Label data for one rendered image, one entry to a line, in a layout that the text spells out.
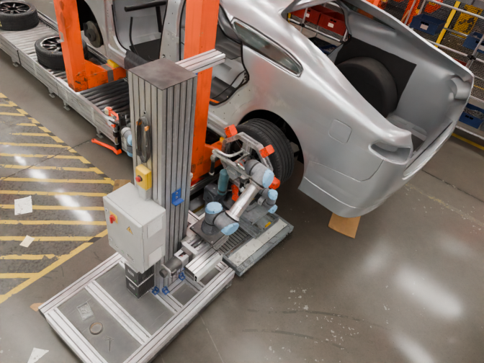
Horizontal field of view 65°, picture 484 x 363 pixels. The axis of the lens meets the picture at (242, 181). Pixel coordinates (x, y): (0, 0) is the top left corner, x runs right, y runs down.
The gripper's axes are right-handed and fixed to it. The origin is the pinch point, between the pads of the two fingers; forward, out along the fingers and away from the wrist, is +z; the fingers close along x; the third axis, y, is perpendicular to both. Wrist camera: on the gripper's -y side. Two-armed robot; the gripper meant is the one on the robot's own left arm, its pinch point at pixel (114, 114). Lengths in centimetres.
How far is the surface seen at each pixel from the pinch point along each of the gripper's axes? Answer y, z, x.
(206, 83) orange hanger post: -37, -28, 59
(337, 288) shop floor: 105, -171, 148
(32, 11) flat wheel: 66, 414, 51
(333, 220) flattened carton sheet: 95, -110, 207
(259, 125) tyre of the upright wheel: -8, -54, 104
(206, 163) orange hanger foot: 48, -26, 81
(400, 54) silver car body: -68, -53, 284
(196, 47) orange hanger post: -65, -27, 45
